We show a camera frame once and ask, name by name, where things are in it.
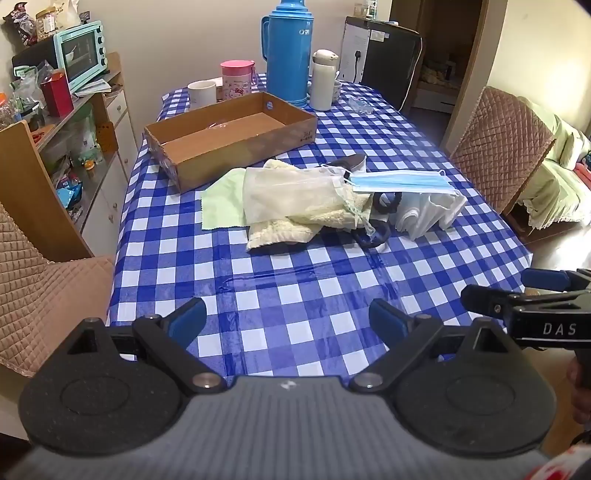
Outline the white mug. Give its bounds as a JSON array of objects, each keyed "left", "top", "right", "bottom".
[{"left": 187, "top": 80, "right": 218, "bottom": 110}]

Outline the black microwave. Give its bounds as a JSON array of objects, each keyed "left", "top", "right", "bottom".
[{"left": 11, "top": 36, "right": 58, "bottom": 77}]

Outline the purple scrunchie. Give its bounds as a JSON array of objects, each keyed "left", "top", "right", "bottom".
[{"left": 353, "top": 220, "right": 391, "bottom": 247}]

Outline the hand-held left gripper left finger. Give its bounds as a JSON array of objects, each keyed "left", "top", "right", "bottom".
[{"left": 54, "top": 296, "right": 228, "bottom": 396}]

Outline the teal toaster oven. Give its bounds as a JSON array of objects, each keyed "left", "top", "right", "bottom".
[{"left": 53, "top": 20, "right": 110, "bottom": 93}]

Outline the person's right hand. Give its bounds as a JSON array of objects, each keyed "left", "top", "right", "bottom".
[{"left": 568, "top": 357, "right": 591, "bottom": 424}]

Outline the sofa with pale green cover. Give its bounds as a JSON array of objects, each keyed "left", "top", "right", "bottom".
[{"left": 508, "top": 95, "right": 591, "bottom": 232}]

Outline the white plastic bag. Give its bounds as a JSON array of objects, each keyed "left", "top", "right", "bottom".
[{"left": 55, "top": 0, "right": 83, "bottom": 28}]

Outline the cardboard box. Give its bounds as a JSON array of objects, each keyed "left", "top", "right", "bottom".
[{"left": 143, "top": 91, "right": 318, "bottom": 193}]

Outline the pink cartoon cup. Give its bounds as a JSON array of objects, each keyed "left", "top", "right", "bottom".
[{"left": 220, "top": 60, "right": 258, "bottom": 103}]

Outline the red box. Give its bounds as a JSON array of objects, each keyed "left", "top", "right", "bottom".
[{"left": 40, "top": 70, "right": 75, "bottom": 117}]

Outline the white power cable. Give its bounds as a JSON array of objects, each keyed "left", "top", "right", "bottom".
[{"left": 401, "top": 41, "right": 425, "bottom": 112}]

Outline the dark snack bag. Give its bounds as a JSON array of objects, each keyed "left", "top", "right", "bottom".
[{"left": 2, "top": 2, "right": 38, "bottom": 46}]

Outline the blue face mask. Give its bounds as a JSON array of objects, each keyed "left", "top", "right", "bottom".
[{"left": 321, "top": 168, "right": 461, "bottom": 198}]

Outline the blue snack packet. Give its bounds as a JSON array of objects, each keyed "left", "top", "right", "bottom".
[{"left": 55, "top": 178, "right": 84, "bottom": 208}]

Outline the white mesh bag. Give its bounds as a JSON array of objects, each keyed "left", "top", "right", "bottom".
[{"left": 243, "top": 166, "right": 354, "bottom": 225}]

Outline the quilted beige chair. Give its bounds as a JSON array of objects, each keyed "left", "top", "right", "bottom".
[
  {"left": 450, "top": 85, "right": 557, "bottom": 216},
  {"left": 0, "top": 203, "right": 116, "bottom": 377}
]

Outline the light green cloth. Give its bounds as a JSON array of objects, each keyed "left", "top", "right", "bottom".
[{"left": 201, "top": 168, "right": 253, "bottom": 230}]

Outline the white cloth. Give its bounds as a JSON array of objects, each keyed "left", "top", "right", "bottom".
[{"left": 394, "top": 191, "right": 468, "bottom": 241}]

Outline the clear snack jar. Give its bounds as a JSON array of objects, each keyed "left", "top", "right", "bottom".
[{"left": 35, "top": 7, "right": 59, "bottom": 41}]

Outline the white insulated bottle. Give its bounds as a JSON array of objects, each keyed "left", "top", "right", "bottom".
[{"left": 309, "top": 49, "right": 341, "bottom": 112}]

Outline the cream towel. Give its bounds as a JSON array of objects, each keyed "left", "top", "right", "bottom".
[{"left": 246, "top": 159, "right": 371, "bottom": 252}]

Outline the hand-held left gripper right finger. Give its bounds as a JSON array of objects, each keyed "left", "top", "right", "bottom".
[{"left": 349, "top": 298, "right": 532, "bottom": 394}]

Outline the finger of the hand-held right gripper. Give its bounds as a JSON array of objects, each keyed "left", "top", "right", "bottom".
[
  {"left": 523, "top": 268, "right": 591, "bottom": 293},
  {"left": 462, "top": 284, "right": 591, "bottom": 319}
]

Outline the wooden shelf cabinet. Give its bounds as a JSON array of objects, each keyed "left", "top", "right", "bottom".
[{"left": 0, "top": 52, "right": 139, "bottom": 262}]

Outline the blue thermos flask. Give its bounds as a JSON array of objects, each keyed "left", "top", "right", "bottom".
[{"left": 261, "top": 0, "right": 311, "bottom": 108}]

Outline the paper booklet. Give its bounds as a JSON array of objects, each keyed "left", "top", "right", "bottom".
[{"left": 74, "top": 78, "right": 113, "bottom": 98}]

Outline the black fridge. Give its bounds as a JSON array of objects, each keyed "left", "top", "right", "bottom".
[{"left": 341, "top": 16, "right": 424, "bottom": 114}]

